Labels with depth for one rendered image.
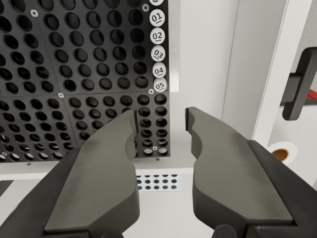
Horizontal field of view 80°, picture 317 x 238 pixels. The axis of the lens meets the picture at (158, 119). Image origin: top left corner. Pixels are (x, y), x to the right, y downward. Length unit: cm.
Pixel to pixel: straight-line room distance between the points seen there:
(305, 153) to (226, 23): 37
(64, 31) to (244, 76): 18
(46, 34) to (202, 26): 16
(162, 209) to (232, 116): 38
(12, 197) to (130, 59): 28
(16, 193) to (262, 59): 38
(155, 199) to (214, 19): 43
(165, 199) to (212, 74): 37
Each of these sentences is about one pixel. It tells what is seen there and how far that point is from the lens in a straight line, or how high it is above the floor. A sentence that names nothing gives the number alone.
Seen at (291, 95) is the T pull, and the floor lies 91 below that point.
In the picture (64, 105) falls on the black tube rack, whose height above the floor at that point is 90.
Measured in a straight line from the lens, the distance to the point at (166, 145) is 23.
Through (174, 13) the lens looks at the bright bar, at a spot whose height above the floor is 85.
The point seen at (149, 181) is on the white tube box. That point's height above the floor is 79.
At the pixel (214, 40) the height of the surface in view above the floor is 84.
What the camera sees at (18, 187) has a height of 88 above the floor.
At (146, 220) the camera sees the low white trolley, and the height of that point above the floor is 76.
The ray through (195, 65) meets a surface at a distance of 26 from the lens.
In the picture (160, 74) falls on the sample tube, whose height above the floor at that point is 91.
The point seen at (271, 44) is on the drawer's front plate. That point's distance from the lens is 19.
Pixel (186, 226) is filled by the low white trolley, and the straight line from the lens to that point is 64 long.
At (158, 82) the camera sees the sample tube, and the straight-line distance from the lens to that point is 18.
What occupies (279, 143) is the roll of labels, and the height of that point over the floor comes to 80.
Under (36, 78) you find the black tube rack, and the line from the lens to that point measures 22.
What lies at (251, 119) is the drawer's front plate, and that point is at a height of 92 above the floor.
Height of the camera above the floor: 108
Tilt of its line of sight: 60 degrees down
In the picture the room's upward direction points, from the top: 179 degrees clockwise
